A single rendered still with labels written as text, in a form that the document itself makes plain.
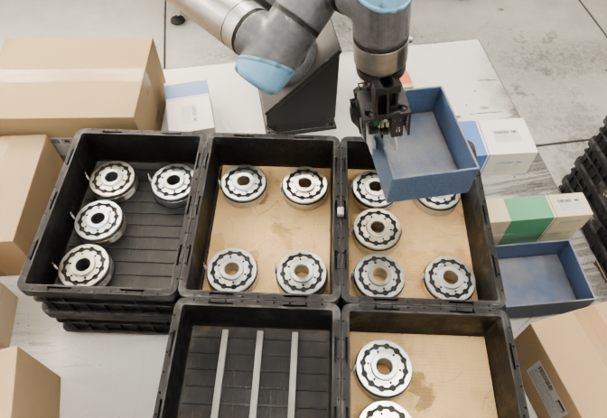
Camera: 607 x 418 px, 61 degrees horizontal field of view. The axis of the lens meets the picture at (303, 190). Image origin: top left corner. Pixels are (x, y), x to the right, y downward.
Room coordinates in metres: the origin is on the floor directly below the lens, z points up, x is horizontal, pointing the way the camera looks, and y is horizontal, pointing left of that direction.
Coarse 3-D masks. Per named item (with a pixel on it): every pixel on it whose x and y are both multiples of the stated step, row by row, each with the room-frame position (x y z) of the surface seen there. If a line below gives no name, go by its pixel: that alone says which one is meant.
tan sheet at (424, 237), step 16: (352, 176) 0.72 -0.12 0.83; (352, 208) 0.63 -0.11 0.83; (400, 208) 0.63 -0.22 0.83; (416, 208) 0.63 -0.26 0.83; (400, 224) 0.59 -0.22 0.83; (416, 224) 0.59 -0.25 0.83; (432, 224) 0.59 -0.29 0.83; (448, 224) 0.59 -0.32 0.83; (464, 224) 0.59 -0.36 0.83; (352, 240) 0.55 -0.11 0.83; (400, 240) 0.55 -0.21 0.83; (416, 240) 0.55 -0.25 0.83; (432, 240) 0.55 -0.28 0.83; (448, 240) 0.55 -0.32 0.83; (464, 240) 0.55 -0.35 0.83; (352, 256) 0.51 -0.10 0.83; (400, 256) 0.51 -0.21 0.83; (416, 256) 0.51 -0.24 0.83; (432, 256) 0.51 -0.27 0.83; (464, 256) 0.51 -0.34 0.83; (416, 272) 0.47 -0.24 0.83; (352, 288) 0.44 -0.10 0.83; (416, 288) 0.44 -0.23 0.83
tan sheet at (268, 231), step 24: (264, 168) 0.75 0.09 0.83; (288, 168) 0.75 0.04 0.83; (216, 216) 0.61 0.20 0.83; (240, 216) 0.61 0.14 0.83; (264, 216) 0.61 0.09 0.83; (288, 216) 0.61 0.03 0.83; (312, 216) 0.61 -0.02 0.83; (216, 240) 0.55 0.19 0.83; (240, 240) 0.55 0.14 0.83; (264, 240) 0.55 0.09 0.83; (288, 240) 0.55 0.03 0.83; (312, 240) 0.55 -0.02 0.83; (264, 264) 0.49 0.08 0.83; (264, 288) 0.44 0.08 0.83
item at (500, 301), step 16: (480, 176) 0.65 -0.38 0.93; (480, 192) 0.61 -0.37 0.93; (480, 208) 0.57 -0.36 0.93; (496, 256) 0.46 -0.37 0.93; (496, 272) 0.43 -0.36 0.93; (496, 288) 0.39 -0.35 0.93; (384, 304) 0.36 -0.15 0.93; (400, 304) 0.36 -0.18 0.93; (416, 304) 0.36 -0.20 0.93; (432, 304) 0.36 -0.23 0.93; (448, 304) 0.36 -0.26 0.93; (464, 304) 0.36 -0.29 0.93; (480, 304) 0.36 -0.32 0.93; (496, 304) 0.36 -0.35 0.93
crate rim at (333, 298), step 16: (208, 144) 0.74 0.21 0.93; (336, 144) 0.74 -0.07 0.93; (208, 160) 0.69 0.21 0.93; (336, 160) 0.70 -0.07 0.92; (336, 176) 0.65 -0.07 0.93; (336, 192) 0.61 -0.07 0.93; (336, 208) 0.58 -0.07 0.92; (192, 224) 0.53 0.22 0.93; (336, 224) 0.53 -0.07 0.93; (192, 240) 0.49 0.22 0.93; (336, 240) 0.49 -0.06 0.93; (336, 256) 0.47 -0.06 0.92; (336, 272) 0.43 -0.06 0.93; (336, 288) 0.39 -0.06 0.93; (336, 304) 0.37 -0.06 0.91
